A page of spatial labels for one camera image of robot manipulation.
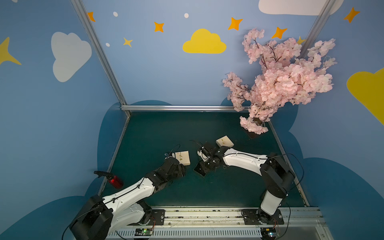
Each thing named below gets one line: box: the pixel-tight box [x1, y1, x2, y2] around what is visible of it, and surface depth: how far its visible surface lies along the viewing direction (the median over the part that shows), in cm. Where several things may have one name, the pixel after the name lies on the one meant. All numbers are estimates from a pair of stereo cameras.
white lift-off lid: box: [175, 150, 191, 166], surface depth 95 cm
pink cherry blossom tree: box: [222, 28, 338, 135], surface depth 73 cm
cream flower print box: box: [215, 135, 235, 148], surface depth 103 cm
